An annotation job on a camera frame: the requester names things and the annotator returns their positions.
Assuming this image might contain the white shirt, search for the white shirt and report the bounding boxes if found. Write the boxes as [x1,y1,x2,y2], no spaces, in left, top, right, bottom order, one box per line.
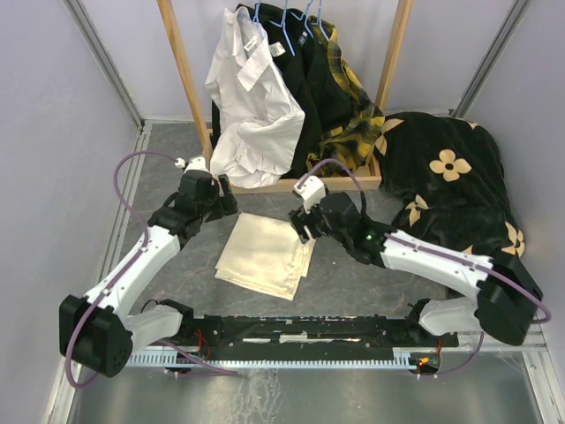
[205,6,305,189]

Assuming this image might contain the blue wire hanger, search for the blue wire hanger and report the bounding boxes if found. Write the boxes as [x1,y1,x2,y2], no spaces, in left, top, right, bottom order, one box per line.
[244,1,268,41]

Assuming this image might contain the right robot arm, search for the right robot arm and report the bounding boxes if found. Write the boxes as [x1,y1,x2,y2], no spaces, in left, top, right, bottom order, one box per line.
[289,188,543,346]

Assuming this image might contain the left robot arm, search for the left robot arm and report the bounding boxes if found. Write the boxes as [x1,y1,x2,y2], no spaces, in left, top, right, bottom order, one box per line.
[58,170,238,377]

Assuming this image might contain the yellow plaid shirt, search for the yellow plaid shirt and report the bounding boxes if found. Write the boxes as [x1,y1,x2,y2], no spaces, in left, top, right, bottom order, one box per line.
[306,16,385,172]

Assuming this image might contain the black hanging shirt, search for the black hanging shirt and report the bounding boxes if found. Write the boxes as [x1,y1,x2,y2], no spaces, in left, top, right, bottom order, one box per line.
[209,2,354,180]

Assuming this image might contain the blue hanger in plaid shirt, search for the blue hanger in plaid shirt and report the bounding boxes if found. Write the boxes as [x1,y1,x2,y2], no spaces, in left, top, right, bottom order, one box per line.
[311,0,329,42]

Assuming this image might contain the blue hanger in black shirt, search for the blue hanger in black shirt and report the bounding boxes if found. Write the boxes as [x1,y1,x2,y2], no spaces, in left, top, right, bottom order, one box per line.
[270,1,314,57]

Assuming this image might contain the cream folded cloth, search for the cream folded cloth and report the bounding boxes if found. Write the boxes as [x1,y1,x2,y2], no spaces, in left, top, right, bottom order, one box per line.
[215,212,315,301]

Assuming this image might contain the wooden clothes rack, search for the wooden clothes rack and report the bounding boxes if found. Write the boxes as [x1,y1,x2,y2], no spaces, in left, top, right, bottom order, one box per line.
[156,0,415,195]

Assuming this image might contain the black floral blanket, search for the black floral blanket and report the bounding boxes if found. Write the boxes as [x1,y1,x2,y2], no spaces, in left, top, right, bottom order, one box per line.
[374,111,525,257]

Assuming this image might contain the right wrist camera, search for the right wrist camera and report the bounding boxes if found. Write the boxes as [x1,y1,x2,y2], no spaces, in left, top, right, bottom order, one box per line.
[293,176,326,213]

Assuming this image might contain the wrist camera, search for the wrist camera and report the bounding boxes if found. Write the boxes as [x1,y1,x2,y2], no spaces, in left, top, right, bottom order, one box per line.
[184,155,212,178]
[293,176,326,213]

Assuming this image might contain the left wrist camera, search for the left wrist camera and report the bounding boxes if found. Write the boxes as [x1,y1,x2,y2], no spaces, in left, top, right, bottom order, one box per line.
[184,155,212,178]

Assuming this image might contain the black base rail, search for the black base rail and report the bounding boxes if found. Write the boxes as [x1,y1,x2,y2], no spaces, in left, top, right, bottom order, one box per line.
[155,299,459,363]

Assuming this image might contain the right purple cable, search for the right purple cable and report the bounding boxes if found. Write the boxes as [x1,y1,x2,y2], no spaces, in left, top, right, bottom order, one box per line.
[299,157,553,379]

